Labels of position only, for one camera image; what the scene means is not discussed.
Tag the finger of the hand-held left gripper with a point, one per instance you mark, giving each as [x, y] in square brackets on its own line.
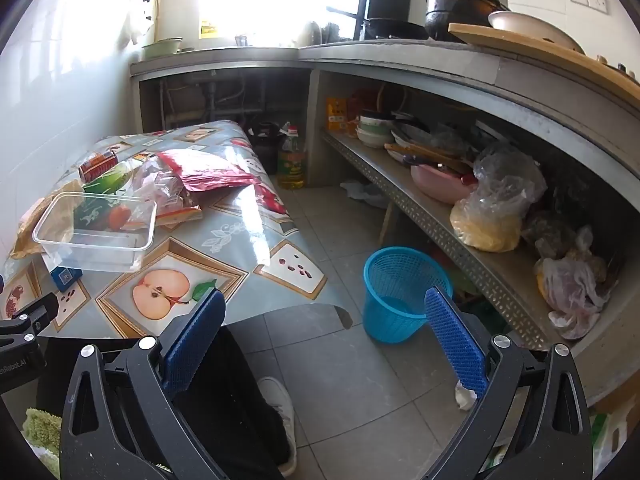
[35, 310]

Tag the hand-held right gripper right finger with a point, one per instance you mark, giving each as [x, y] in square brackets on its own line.
[455, 340]

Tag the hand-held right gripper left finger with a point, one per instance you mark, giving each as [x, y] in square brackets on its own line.
[195, 340]

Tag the blue plastic wastebasket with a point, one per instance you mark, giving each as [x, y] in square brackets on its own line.
[395, 285]

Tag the green plastic bottle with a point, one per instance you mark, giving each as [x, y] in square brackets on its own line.
[107, 182]

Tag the red drink can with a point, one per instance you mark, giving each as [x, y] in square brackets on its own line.
[97, 165]

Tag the red snack bag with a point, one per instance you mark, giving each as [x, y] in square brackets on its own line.
[210, 170]

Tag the small blue box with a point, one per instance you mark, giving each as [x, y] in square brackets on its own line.
[65, 277]

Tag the crumpled white tissue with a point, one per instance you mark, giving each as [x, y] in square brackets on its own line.
[465, 396]

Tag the person's black trouser leg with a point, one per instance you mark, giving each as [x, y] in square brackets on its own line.
[235, 410]

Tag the fruit print tablecloth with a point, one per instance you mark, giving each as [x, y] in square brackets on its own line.
[220, 260]

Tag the brown paper bag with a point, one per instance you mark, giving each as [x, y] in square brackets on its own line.
[30, 225]

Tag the clear plastic food container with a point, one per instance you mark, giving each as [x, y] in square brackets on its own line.
[95, 245]

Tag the perforated metal shelf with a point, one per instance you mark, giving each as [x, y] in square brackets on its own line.
[450, 240]

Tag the person's white shoe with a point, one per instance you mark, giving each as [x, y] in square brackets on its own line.
[282, 410]

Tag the plastic bag with yellow contents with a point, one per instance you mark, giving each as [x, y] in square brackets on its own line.
[490, 220]

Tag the pink white plastic bag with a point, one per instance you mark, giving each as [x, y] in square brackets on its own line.
[570, 285]

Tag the dark plastic bag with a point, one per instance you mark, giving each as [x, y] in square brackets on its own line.
[547, 232]

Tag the pink basin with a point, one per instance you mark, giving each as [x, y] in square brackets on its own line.
[440, 185]

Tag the clear plastic wrapper red print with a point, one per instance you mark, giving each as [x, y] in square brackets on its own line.
[160, 185]

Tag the crumpled white plastic bag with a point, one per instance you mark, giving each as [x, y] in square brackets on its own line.
[365, 192]

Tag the green white package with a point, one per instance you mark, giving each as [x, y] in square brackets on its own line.
[610, 435]

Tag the cooking oil bottle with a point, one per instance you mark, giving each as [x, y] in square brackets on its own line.
[291, 162]

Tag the dark bucket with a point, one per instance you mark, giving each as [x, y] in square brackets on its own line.
[262, 147]

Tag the stack of bowls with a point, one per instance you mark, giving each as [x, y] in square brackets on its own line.
[375, 130]

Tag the grey drain pipe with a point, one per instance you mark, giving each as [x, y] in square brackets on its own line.
[210, 102]

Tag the yellow packet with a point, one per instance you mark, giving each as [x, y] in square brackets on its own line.
[336, 115]

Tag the red packet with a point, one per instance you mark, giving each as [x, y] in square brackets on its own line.
[362, 102]

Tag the concrete kitchen counter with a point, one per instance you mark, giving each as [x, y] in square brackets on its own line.
[400, 57]

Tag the green basin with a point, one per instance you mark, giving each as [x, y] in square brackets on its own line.
[162, 47]

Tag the hanging white plastic bag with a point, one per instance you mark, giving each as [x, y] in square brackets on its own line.
[137, 27]

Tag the wooden cutting board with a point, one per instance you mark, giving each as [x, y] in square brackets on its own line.
[575, 62]

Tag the steel cup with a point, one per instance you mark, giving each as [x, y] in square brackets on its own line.
[241, 40]

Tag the yellow window label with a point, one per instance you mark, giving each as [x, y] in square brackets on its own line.
[207, 30]

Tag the black wok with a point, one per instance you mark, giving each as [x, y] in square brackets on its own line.
[395, 29]

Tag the large white bowl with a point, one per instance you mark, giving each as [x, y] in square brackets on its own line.
[530, 27]

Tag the black cooking pot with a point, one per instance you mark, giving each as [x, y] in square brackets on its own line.
[450, 15]

